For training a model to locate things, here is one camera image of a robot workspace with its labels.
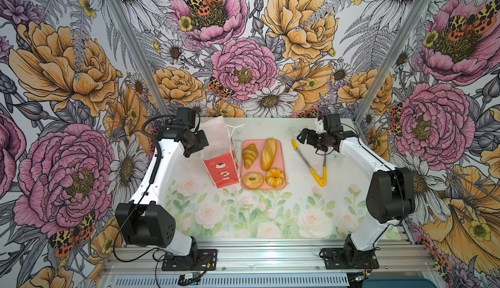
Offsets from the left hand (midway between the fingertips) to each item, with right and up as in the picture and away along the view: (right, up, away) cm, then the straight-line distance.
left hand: (200, 150), depth 81 cm
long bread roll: (+29, -3, +21) cm, 36 cm away
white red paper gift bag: (+9, -2, -6) cm, 11 cm away
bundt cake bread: (+31, -14, +12) cm, 36 cm away
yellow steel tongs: (+54, -15, +13) cm, 58 cm away
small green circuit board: (-2, -46, -9) cm, 47 cm away
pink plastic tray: (+34, -8, +22) cm, 42 cm away
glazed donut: (+21, -15, +12) cm, 28 cm away
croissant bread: (+19, -4, +21) cm, 29 cm away
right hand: (+45, +2, +12) cm, 47 cm away
